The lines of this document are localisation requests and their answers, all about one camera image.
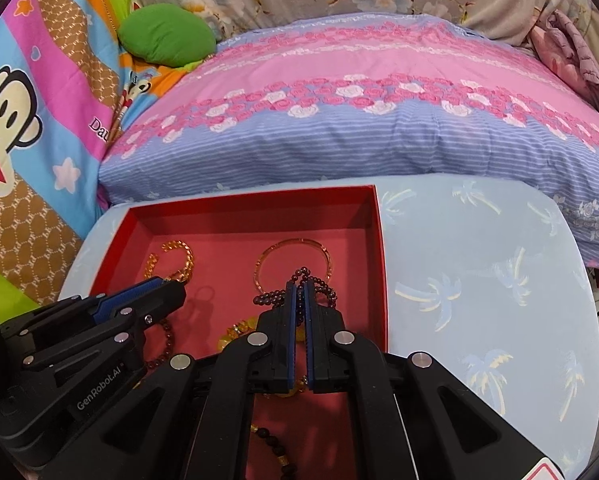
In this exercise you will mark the green cushion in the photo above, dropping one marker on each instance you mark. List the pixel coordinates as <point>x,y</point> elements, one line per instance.
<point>167,35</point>

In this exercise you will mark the colourful cartoon monkey blanket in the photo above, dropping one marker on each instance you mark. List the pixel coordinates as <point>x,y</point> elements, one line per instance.
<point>39,60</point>

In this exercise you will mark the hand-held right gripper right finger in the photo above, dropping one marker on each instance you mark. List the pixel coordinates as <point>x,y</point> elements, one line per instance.
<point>307,310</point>

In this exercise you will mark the gold bangle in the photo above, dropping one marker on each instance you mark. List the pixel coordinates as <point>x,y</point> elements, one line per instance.
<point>272,249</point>

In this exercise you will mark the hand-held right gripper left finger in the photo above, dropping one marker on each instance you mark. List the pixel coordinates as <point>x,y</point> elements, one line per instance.
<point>292,310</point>

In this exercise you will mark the red cardboard box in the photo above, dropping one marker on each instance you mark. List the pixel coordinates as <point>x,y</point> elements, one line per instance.
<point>219,240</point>

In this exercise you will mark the light blue palm tablecloth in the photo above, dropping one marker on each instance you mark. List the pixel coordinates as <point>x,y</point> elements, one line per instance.
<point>479,285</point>

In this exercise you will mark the pink and blue floral pillow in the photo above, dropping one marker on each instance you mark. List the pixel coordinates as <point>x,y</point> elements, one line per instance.
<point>354,160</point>

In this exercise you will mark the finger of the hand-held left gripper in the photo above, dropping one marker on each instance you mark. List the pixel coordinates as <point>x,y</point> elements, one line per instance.
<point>129,297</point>
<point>104,340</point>

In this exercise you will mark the folded pink quilt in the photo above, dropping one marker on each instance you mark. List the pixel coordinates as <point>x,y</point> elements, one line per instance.
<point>579,60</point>

